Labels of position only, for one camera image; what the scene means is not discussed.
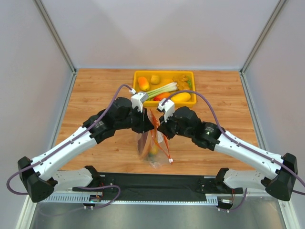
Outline clear zip top bag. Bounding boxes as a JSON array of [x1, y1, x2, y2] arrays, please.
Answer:
[[136, 109, 173, 168]]

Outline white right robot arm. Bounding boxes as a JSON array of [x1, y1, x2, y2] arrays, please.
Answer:
[[158, 106, 297, 201]]

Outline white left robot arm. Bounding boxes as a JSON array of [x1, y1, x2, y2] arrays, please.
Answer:
[[18, 97, 164, 203]]

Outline yellow fake lemon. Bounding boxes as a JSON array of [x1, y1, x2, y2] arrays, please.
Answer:
[[149, 146, 159, 154]]

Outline yellow fake mango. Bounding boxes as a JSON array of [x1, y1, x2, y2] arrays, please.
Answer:
[[170, 92, 191, 103]]

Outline red orange fake mango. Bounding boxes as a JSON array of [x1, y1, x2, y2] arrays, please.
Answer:
[[153, 92, 171, 102]]

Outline green fake scallion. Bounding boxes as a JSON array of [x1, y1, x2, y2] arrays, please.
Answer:
[[146, 82, 178, 100]]

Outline brown fake ginger root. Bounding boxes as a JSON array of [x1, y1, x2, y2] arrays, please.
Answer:
[[173, 75, 189, 91]]

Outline green fake grapes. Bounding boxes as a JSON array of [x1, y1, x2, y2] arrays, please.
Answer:
[[186, 77, 192, 90]]

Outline round yellow fake potato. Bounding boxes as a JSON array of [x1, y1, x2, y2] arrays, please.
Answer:
[[150, 74, 161, 85]]

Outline small yellow red mango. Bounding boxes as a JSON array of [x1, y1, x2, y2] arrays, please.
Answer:
[[137, 77, 150, 92]]

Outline yellow plastic tray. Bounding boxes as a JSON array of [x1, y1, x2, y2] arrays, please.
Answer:
[[132, 70, 197, 107]]

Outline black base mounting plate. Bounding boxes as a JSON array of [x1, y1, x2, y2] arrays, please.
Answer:
[[86, 173, 243, 202]]

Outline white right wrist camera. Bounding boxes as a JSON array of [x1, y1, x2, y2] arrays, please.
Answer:
[[157, 98, 175, 122]]

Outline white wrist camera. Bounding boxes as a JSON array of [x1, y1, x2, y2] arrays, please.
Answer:
[[157, 98, 175, 122], [131, 92, 148, 113]]

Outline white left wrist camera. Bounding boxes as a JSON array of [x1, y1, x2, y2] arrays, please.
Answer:
[[131, 92, 148, 113]]

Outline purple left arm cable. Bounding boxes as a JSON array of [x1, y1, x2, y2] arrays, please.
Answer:
[[6, 83, 136, 196]]

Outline aluminium slotted rail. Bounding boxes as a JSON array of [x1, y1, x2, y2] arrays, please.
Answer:
[[42, 173, 291, 205]]

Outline aluminium frame post left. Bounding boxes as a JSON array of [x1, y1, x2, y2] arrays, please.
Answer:
[[33, 0, 77, 73]]

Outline aluminium frame post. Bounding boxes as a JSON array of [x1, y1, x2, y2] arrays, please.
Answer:
[[239, 0, 288, 75], [33, 0, 77, 73]]

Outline aluminium frame post right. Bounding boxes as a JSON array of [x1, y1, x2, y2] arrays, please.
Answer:
[[239, 0, 288, 75]]

